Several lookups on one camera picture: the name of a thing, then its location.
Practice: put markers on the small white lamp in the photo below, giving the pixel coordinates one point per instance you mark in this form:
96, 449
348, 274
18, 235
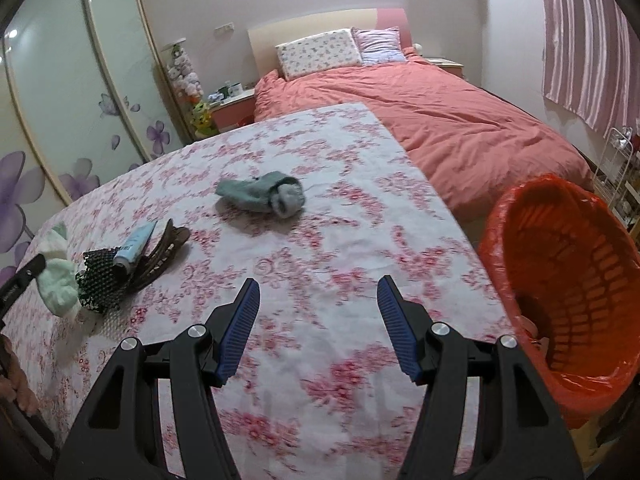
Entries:
419, 49

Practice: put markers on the pink floral tablecloth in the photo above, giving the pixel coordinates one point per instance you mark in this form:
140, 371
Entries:
325, 240

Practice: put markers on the person's left hand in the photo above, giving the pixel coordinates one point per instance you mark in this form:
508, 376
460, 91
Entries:
20, 387

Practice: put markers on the light wooden nightstand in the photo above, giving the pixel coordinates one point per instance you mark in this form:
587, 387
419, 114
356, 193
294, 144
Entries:
447, 64

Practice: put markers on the striped pink pillow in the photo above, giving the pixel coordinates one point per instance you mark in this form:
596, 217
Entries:
380, 45

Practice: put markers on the cream and pink headboard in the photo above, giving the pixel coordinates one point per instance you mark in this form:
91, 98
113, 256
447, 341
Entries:
300, 27

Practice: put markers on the mint green sock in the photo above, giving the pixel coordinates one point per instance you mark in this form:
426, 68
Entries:
57, 287

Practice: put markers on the hanging column of plush toys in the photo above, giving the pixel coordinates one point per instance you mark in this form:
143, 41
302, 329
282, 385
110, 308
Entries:
185, 75

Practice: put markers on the floral white pillow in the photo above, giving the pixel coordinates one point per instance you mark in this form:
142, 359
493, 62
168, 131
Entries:
320, 52

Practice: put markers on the grey blue sock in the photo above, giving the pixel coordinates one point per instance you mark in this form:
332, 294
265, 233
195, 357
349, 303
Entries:
250, 192

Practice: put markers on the red plastic basket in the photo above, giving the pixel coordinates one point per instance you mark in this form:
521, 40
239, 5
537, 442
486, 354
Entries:
575, 285

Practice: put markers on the brown hair clip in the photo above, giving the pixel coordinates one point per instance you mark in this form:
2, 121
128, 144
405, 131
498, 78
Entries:
167, 250

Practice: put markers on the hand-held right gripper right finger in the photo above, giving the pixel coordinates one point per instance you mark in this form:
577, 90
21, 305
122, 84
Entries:
400, 330

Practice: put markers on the white sock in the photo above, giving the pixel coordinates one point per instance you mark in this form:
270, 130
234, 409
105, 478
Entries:
52, 242

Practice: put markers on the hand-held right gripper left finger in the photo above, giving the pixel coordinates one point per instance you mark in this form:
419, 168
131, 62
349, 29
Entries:
240, 330

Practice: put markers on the flower print sliding wardrobe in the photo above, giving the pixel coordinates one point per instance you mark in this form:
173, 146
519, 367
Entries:
75, 60

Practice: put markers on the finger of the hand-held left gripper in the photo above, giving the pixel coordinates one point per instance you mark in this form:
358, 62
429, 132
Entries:
22, 280

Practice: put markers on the pink striped curtain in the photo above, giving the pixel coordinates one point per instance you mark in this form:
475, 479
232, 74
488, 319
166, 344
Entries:
585, 50

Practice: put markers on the light blue tube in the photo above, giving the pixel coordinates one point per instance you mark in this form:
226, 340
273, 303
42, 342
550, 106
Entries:
135, 242

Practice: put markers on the pink nightstand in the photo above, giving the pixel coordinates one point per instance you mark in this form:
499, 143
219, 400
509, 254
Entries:
232, 110

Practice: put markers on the bed with orange cover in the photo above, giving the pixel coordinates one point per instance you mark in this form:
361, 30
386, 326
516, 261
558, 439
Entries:
450, 120

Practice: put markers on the black mesh pouch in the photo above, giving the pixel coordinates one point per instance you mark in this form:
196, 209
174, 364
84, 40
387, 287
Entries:
100, 280

